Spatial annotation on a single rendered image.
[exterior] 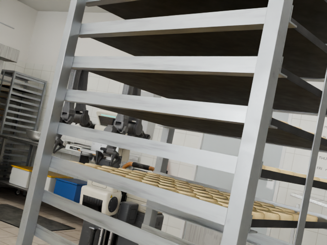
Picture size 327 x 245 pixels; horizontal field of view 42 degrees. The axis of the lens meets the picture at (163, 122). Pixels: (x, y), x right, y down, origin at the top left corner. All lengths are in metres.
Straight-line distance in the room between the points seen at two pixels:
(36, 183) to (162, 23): 0.52
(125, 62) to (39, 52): 6.52
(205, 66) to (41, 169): 0.53
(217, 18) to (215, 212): 0.37
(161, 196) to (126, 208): 2.03
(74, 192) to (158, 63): 4.85
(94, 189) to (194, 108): 2.08
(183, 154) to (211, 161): 0.07
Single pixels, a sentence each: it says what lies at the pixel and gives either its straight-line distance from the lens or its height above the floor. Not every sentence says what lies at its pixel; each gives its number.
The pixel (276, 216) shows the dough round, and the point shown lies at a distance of 0.91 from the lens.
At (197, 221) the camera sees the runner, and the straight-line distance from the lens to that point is 1.33.
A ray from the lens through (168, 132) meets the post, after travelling 1.44.
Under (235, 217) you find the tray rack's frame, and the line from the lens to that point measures 0.72.
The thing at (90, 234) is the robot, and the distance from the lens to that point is 3.17.
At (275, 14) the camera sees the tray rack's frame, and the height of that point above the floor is 1.40.
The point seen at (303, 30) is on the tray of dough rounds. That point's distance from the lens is 0.85.
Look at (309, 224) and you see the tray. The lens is 1.01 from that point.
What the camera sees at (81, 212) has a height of 0.96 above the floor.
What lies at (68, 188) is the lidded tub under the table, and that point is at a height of 0.40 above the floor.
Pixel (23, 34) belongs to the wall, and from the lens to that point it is 7.61.
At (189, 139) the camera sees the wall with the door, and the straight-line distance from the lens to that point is 5.59.
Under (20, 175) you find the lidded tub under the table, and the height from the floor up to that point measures 0.38.
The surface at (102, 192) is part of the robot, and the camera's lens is 2.83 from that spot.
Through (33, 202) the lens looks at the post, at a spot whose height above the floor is 0.94.
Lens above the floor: 1.14
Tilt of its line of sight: 4 degrees up
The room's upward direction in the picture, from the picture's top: 12 degrees clockwise
